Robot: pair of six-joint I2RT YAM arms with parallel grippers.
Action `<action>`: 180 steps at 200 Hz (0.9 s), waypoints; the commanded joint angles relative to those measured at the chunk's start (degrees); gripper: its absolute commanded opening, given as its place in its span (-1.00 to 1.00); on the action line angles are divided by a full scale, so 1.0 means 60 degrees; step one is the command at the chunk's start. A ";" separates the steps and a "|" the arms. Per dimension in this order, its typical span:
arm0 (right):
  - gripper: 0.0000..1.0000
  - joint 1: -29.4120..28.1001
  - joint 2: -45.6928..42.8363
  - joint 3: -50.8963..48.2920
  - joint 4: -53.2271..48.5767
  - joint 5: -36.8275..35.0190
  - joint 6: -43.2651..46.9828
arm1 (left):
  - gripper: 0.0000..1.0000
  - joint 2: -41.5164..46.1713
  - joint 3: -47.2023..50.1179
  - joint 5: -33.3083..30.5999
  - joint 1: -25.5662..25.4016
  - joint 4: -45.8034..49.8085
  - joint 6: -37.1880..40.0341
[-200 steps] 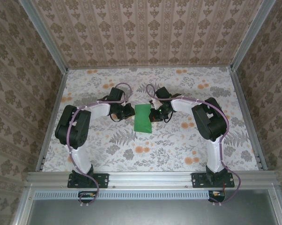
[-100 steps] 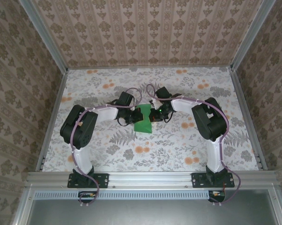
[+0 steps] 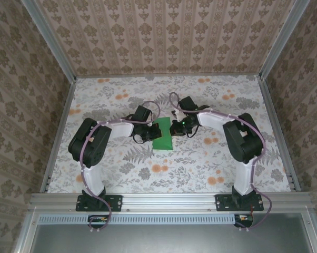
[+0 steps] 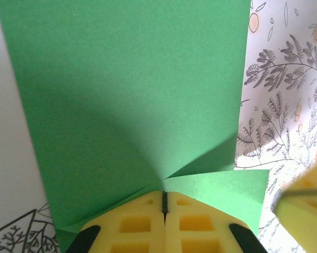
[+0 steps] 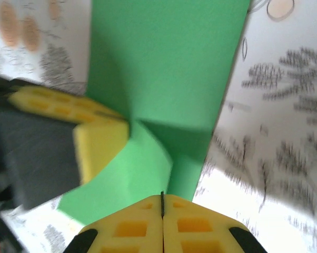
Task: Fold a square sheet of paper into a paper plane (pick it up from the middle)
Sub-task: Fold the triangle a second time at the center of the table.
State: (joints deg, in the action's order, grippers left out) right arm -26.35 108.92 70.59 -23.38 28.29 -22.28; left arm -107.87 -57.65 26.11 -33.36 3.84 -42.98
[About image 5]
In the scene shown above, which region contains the floral patterned table cover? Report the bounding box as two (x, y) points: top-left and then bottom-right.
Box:
(0, 0), (317, 253)

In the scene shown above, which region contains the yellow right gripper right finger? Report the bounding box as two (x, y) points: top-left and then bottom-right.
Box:
(162, 194), (264, 253)

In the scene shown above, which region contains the green paper sheet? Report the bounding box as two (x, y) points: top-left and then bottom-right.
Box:
(58, 0), (251, 219)

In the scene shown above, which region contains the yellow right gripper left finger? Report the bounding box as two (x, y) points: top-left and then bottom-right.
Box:
(66, 194), (165, 253)

